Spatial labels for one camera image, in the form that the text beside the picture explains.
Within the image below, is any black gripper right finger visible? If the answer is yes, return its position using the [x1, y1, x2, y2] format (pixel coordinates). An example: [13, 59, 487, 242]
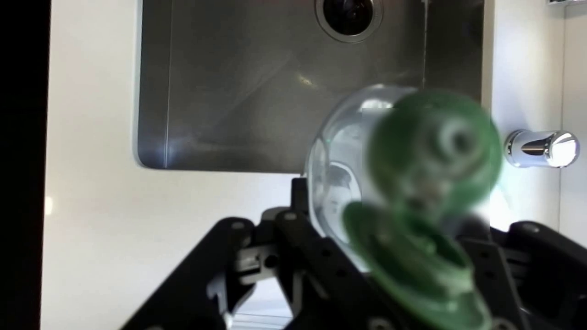
[457, 211, 587, 330]

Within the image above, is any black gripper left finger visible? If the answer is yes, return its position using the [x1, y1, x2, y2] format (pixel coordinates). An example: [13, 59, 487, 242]
[120, 176, 327, 330]

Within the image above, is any clear green-capped dish soap bottle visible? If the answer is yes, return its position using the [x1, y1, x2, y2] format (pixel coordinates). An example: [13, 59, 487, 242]
[305, 83, 507, 330]

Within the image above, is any stainless steel sink basin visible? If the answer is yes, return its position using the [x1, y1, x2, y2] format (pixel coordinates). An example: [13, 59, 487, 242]
[134, 0, 496, 174]

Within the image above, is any round sink drain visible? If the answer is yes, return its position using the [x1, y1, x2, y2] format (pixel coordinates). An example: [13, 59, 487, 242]
[314, 0, 384, 44]

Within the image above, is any chrome faucet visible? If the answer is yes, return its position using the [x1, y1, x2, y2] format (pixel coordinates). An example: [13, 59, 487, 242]
[503, 128, 582, 171]

